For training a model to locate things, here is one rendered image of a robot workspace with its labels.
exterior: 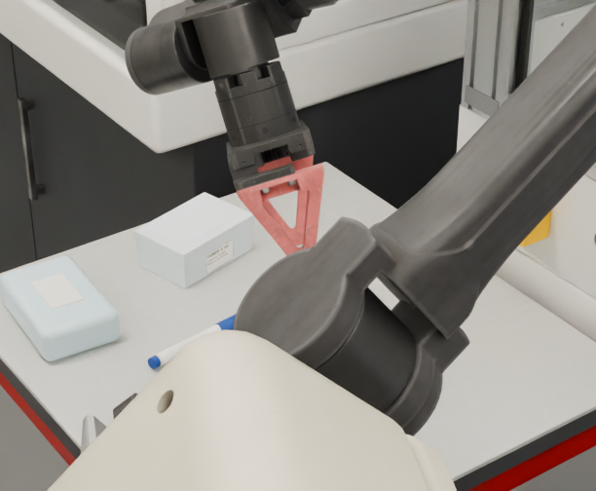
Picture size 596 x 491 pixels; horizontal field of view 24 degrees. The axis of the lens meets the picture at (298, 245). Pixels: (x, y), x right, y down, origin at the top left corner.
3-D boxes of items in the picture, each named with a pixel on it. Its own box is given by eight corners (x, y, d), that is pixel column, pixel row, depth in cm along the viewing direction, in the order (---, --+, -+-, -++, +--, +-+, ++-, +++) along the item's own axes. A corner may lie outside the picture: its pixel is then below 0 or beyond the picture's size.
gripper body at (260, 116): (234, 177, 107) (204, 83, 106) (232, 163, 117) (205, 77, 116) (316, 153, 107) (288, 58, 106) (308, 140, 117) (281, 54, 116)
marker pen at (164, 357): (155, 372, 160) (154, 361, 159) (146, 366, 161) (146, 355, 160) (248, 325, 168) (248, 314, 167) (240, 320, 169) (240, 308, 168)
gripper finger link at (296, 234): (261, 267, 114) (227, 155, 112) (258, 252, 121) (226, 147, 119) (342, 243, 114) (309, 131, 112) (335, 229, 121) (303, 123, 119)
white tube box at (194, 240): (185, 290, 174) (183, 254, 171) (135, 265, 179) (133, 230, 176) (254, 248, 182) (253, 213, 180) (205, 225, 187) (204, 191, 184)
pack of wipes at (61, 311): (124, 341, 165) (121, 310, 163) (47, 366, 161) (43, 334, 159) (72, 280, 176) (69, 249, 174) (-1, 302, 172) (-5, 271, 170)
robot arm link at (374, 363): (233, 443, 76) (291, 491, 79) (384, 334, 74) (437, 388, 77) (204, 338, 84) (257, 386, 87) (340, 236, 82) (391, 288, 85)
